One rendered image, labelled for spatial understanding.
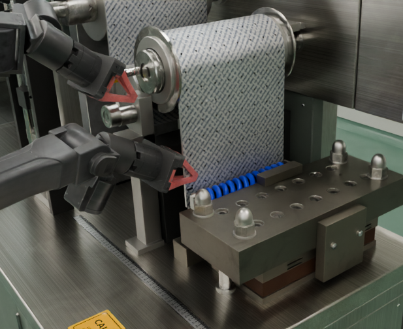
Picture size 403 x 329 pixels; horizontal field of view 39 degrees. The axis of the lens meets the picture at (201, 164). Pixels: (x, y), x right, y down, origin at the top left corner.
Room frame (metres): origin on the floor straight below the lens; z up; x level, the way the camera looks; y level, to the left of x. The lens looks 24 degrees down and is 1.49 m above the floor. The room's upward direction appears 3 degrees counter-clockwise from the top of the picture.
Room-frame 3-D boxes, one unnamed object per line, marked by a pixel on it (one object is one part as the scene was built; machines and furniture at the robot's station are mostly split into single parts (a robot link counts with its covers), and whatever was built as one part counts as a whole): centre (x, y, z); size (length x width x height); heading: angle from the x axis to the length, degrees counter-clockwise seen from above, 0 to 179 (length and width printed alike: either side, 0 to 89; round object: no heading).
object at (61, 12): (1.10, 0.28, 1.33); 0.06 x 0.03 x 0.03; 124
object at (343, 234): (0.82, -0.23, 0.96); 0.10 x 0.03 x 0.11; 124
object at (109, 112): (0.93, 0.15, 1.18); 0.04 x 0.02 x 0.04; 34
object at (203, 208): (0.83, 0.00, 1.05); 0.04 x 0.04 x 0.04
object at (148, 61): (0.94, 0.08, 1.25); 0.07 x 0.02 x 0.07; 34
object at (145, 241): (0.95, 0.12, 1.05); 0.06 x 0.05 x 0.31; 124
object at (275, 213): (0.89, -0.17, 1.00); 0.40 x 0.16 x 0.06; 124
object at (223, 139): (0.96, -0.07, 1.10); 0.23 x 0.01 x 0.18; 124
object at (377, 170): (0.94, -0.33, 1.05); 0.04 x 0.04 x 0.04
